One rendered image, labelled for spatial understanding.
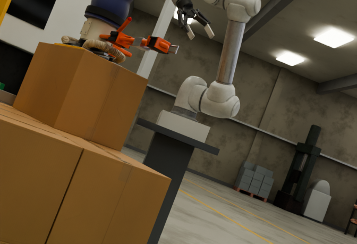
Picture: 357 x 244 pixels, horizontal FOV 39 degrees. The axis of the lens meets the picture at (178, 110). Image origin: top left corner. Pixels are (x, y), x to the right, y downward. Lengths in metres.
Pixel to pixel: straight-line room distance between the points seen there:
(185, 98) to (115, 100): 0.64
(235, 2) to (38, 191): 1.62
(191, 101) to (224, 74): 0.26
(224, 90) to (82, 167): 1.31
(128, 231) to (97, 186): 0.23
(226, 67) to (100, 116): 0.86
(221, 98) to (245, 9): 0.53
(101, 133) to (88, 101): 0.18
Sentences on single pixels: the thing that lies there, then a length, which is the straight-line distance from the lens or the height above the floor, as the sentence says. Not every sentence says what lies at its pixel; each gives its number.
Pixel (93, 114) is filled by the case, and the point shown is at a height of 0.67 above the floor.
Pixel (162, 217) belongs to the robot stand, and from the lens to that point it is 3.05.
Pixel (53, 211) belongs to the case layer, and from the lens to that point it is 1.93.
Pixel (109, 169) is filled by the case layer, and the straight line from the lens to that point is 1.95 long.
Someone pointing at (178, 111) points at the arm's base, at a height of 0.88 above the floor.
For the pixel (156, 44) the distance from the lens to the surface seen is 2.25.
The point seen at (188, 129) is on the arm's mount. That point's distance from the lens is 2.98.
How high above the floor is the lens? 0.67
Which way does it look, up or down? 4 degrees up
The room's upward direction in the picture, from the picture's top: 21 degrees clockwise
